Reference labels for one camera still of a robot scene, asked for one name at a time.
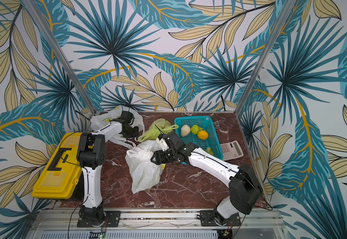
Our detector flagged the white pear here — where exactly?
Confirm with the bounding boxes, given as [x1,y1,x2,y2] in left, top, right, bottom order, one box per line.
[180,124,191,137]

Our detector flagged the white lemon print bag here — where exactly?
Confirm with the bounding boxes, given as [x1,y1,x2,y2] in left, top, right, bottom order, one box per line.
[125,140,165,194]

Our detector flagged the white lemon print plastic bags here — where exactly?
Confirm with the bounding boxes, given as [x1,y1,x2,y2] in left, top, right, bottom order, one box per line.
[90,106,145,149]

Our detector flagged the green avocado print plastic bag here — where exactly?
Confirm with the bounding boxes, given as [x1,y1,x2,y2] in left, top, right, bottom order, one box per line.
[137,118,179,142]

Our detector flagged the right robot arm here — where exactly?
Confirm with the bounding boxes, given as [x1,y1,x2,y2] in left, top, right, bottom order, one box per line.
[151,131,263,226]

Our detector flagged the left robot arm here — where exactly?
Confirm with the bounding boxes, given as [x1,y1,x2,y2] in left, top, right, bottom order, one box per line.
[76,111,139,228]

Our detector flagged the orange fruit in basket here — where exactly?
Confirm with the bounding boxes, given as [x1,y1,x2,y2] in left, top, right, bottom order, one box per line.
[197,130,209,140]

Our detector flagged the green pear basket right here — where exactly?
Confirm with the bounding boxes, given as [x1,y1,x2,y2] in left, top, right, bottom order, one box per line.
[206,147,214,156]

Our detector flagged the teal plastic basket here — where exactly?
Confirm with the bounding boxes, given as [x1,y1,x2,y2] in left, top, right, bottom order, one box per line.
[174,116,223,160]

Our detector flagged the white calculator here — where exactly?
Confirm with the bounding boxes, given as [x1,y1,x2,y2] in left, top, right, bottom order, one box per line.
[220,140,244,161]

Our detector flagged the yellow plastic toolbox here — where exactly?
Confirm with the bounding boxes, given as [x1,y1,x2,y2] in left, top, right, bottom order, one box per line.
[32,132,82,200]

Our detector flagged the left metal corner post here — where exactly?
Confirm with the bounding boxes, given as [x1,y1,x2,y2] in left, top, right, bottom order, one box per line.
[23,0,96,115]

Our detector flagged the metal corner post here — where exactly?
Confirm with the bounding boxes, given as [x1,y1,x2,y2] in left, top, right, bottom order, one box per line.
[235,0,295,116]
[23,0,96,115]

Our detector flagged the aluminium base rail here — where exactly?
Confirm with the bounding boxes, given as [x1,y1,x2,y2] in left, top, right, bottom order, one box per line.
[26,208,291,239]

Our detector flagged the right metal corner post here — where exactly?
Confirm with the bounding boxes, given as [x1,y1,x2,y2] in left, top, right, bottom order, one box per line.
[235,0,295,116]

